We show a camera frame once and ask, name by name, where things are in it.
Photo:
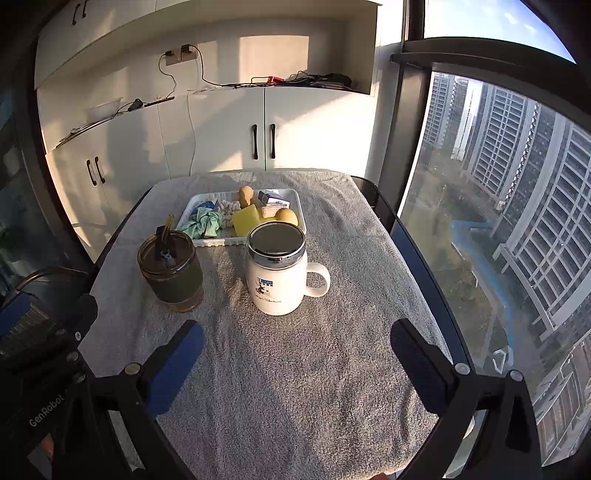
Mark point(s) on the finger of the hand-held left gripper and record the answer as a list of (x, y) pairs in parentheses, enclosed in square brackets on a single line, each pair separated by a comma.
[(14, 314), (83, 318)]

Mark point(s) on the white lidded mug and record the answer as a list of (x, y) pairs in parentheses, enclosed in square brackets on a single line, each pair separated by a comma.
[(274, 286)]

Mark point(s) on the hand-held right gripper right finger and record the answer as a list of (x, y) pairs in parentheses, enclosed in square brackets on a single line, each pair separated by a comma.
[(420, 369)]

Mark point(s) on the yellow straw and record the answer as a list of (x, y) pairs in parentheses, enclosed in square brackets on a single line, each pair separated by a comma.
[(169, 226)]

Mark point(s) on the black power strip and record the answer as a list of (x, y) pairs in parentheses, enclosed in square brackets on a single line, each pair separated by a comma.
[(159, 101)]

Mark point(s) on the white base cabinet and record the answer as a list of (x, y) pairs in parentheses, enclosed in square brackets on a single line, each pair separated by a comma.
[(314, 129)]

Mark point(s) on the small blue tissue packet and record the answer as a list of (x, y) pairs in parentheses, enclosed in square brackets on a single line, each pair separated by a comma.
[(272, 197)]

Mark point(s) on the tan gourd-shaped sponge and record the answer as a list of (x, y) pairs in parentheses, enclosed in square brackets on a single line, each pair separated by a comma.
[(245, 196)]

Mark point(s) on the black window frame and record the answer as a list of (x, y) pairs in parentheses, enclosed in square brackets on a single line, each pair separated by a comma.
[(406, 115)]

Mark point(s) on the black adapter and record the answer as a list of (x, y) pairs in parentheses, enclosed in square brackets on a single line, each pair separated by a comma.
[(136, 104)]

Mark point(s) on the white ribbed tray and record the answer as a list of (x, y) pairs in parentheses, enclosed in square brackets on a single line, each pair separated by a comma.
[(203, 240)]

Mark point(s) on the clear plastic bowl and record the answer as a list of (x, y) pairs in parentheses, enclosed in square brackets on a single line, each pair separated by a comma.
[(105, 110)]

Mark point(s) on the beige wall outlet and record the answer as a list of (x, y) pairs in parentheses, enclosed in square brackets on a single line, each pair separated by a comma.
[(173, 57), (188, 51)]

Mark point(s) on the glass cup green sleeve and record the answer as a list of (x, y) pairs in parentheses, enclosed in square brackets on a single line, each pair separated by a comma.
[(178, 286)]

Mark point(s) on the yellow egg-shaped sponge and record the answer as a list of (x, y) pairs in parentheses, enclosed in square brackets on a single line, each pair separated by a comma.
[(287, 217)]

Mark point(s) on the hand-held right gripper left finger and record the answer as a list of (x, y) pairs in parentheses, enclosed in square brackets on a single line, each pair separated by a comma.
[(175, 369)]

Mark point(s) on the green cloth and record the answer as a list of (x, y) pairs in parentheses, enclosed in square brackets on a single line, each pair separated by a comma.
[(203, 221)]

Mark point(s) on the large blue tissue packet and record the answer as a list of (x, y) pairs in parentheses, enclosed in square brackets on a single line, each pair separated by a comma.
[(203, 201)]

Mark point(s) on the yellow rectangular sponge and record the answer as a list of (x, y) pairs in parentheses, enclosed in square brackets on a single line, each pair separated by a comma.
[(244, 220)]

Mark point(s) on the cream chenille scrubber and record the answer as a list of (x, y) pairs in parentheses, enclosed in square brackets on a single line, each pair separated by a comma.
[(226, 211)]

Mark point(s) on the grey towel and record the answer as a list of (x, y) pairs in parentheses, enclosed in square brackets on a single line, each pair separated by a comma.
[(286, 369)]

